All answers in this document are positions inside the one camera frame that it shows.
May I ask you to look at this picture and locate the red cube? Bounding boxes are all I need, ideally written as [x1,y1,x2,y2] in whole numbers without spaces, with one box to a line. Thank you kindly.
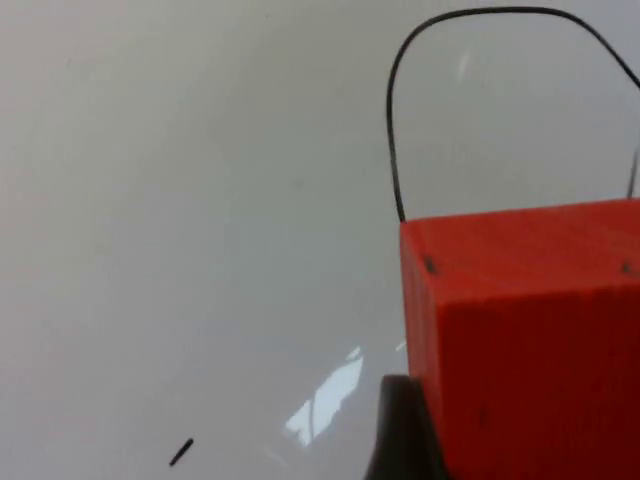
[398,198,640,480]

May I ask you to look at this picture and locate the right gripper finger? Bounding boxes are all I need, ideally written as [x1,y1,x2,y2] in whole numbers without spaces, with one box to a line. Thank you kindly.
[366,373,447,480]

